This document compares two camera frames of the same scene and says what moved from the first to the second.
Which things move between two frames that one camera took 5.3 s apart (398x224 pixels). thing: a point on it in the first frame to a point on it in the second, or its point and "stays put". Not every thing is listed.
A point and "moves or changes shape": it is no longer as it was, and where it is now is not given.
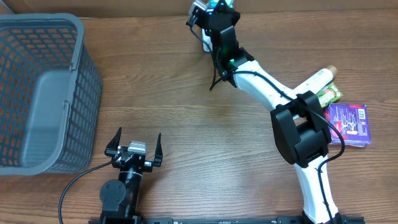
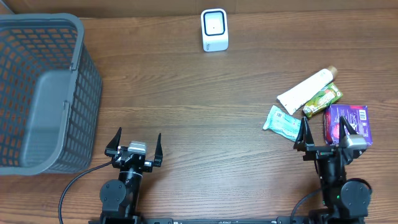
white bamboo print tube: (318, 81) stays put
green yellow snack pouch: (328, 94) stays put
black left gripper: (131, 158) stays put
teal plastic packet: (212, 4) moves or changes shape
